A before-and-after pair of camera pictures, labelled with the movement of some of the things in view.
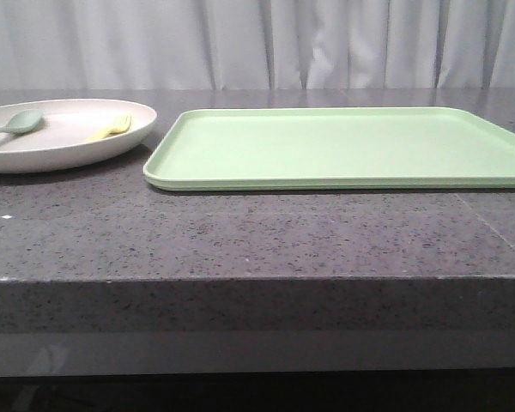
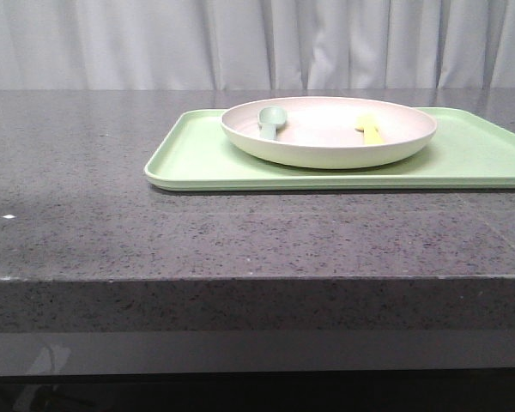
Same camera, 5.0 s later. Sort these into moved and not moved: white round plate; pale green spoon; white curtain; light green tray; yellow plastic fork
Moved: white round plate; yellow plastic fork; pale green spoon
Not moved: light green tray; white curtain
